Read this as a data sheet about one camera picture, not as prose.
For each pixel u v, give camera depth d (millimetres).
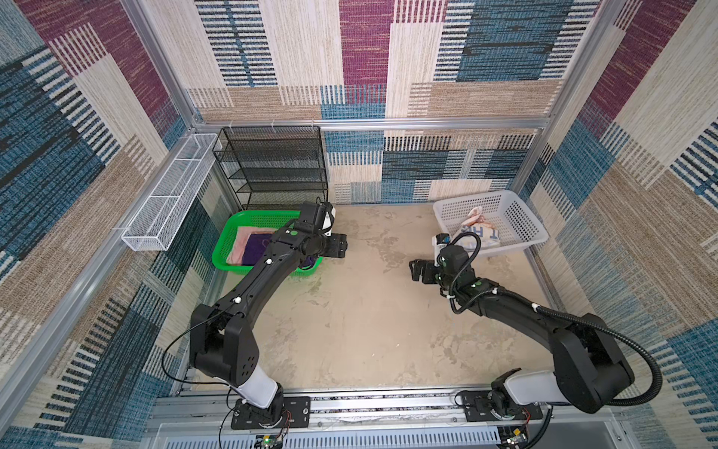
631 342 400
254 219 1083
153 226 706
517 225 1083
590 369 424
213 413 748
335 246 743
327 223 691
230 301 459
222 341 427
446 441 700
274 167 1093
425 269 795
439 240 793
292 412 729
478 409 729
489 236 1019
